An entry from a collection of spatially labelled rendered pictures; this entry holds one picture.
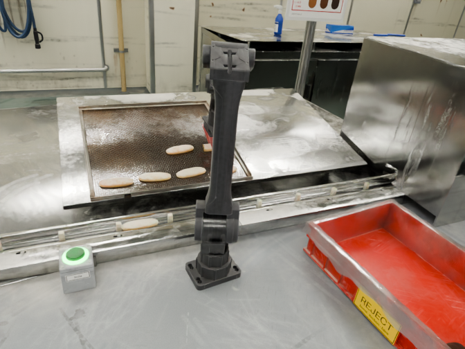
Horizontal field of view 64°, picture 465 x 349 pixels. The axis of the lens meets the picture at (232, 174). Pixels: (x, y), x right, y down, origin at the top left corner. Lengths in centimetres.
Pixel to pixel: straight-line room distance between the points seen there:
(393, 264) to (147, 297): 65
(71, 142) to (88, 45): 335
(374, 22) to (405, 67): 479
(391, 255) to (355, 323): 29
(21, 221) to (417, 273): 109
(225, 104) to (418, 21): 611
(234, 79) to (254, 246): 50
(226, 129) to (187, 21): 374
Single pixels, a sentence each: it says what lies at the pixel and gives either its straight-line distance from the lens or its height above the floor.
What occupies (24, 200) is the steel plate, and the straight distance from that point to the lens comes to 129.
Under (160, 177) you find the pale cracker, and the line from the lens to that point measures 116.
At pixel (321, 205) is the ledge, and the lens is 120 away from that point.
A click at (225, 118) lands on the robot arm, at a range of 75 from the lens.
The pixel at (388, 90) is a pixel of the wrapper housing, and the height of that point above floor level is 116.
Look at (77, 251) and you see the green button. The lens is 92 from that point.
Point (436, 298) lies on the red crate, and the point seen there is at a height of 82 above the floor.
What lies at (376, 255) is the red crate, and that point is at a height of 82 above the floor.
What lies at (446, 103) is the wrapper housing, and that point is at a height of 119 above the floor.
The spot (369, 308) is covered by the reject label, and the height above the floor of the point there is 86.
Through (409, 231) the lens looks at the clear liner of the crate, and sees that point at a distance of 119.
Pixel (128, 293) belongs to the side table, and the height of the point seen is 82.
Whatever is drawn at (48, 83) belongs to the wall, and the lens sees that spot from 474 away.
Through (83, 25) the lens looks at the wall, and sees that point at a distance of 459.
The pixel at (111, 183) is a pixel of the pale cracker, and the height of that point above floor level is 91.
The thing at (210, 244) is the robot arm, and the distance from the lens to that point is 87.
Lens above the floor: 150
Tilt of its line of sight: 30 degrees down
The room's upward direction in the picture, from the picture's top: 6 degrees clockwise
